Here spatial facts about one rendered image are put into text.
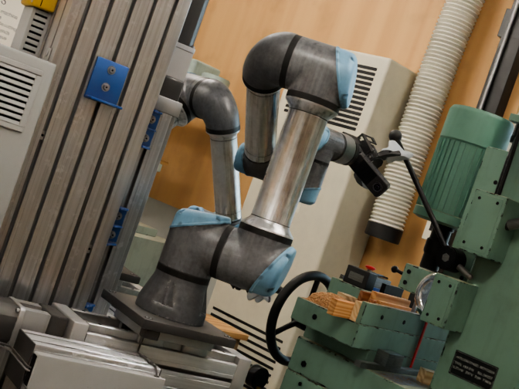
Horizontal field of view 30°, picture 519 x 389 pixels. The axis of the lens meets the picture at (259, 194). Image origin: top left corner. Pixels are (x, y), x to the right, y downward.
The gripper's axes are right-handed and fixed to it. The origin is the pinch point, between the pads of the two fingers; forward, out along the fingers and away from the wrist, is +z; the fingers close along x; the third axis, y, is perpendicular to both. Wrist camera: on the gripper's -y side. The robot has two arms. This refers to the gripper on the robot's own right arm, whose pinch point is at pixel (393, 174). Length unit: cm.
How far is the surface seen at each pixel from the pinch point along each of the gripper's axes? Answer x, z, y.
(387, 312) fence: 15.8, -6.0, -33.6
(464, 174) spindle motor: -14.7, 6.0, -9.7
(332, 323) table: 25.9, -15.7, -32.0
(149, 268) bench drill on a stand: 179, 101, 106
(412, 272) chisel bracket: 11.8, 8.6, -21.7
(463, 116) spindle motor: -22.8, 4.1, 3.1
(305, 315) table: 32.2, -15.8, -25.7
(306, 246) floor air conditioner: 95, 105, 63
